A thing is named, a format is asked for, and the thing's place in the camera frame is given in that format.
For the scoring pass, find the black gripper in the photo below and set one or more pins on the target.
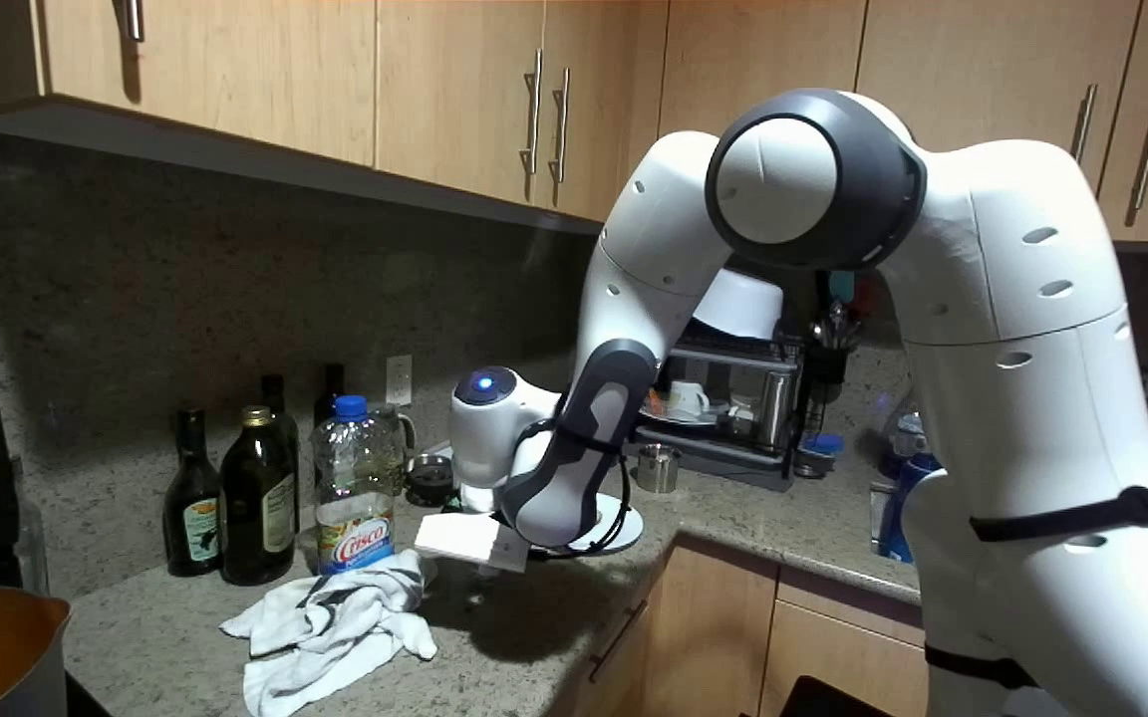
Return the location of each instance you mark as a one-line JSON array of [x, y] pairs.
[[471, 539]]

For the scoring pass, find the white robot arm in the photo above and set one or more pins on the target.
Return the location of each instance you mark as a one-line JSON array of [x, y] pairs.
[[1032, 536]]

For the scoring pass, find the clear plastic water bottle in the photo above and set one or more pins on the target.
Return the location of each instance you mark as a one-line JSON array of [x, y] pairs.
[[345, 459]]

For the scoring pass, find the dark olive oil bottle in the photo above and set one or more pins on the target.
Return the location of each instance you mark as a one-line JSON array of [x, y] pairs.
[[259, 502]]

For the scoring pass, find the dark green wine bottle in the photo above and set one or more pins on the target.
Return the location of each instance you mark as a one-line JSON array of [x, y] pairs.
[[193, 502]]

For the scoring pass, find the glass oil cruet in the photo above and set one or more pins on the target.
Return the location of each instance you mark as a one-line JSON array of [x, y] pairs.
[[394, 449]]

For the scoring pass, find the white round plate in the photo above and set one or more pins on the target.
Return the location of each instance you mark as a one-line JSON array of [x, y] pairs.
[[609, 522]]

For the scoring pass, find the white crumpled cloth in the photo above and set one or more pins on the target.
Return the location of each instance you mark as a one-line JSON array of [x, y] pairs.
[[320, 635]]

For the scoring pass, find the small metal cup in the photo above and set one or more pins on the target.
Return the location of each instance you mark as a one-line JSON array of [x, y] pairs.
[[655, 469]]

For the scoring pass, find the black dish rack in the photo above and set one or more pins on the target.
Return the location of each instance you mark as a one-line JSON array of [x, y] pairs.
[[748, 382]]

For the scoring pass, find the white bowl upside down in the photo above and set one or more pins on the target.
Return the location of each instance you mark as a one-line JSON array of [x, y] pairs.
[[740, 304]]

